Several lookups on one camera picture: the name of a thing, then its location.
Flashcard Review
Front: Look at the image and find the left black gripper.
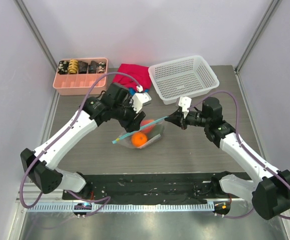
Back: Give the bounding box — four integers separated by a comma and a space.
113, 97, 146, 133

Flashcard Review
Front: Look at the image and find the red pepper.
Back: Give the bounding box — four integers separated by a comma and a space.
141, 119, 157, 134

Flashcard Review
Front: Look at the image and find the orange fruit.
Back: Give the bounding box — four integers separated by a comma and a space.
131, 132, 148, 148

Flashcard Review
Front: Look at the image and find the clear zip top bag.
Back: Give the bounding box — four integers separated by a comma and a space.
112, 116, 166, 149

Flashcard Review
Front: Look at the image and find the green avocado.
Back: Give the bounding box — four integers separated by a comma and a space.
151, 124, 164, 136

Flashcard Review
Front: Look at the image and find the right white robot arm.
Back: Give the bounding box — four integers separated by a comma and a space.
166, 96, 290, 220

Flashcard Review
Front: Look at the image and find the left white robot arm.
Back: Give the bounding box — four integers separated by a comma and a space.
20, 83, 151, 200

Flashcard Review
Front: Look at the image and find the blue folded cloth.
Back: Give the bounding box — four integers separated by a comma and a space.
128, 86, 149, 96

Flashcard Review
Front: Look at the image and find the white plastic basket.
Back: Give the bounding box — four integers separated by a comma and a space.
148, 55, 219, 105

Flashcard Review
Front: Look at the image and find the red folded cloth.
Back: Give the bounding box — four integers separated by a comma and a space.
113, 63, 151, 89

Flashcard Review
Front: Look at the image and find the floral end roll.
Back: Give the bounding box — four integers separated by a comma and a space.
97, 61, 107, 74

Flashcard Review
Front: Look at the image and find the black patterned roll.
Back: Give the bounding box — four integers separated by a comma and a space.
88, 60, 99, 74

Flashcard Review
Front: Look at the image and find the pink compartment tray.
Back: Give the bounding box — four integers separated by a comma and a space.
53, 57, 108, 96

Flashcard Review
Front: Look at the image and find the dark brown roll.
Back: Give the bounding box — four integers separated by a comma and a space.
78, 60, 88, 74

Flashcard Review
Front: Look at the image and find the yellow striped roll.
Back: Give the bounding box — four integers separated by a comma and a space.
68, 59, 79, 75

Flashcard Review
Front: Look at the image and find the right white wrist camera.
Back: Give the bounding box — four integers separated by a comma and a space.
177, 96, 192, 119

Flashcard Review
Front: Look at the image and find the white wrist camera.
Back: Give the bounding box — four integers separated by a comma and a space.
177, 96, 192, 119
131, 85, 152, 114

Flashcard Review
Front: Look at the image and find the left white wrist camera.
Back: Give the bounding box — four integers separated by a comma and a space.
131, 85, 152, 114

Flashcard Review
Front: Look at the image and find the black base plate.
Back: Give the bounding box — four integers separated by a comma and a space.
62, 171, 250, 205

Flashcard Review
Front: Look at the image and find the white slotted cable duct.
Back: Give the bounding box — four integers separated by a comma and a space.
29, 201, 214, 213

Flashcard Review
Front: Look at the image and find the aluminium frame rail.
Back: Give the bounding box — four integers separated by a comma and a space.
23, 183, 63, 205

